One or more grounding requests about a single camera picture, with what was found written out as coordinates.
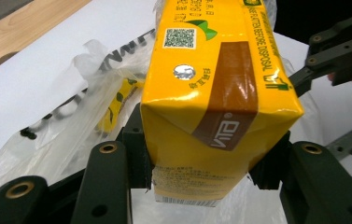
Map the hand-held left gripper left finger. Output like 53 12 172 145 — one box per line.
70 103 153 224

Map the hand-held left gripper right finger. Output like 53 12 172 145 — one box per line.
247 130 352 224

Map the clear printed plastic bag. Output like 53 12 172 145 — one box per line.
0 0 333 224

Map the wooden table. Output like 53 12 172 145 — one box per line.
0 0 92 81

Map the grey metal bracket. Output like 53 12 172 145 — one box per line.
325 119 352 161

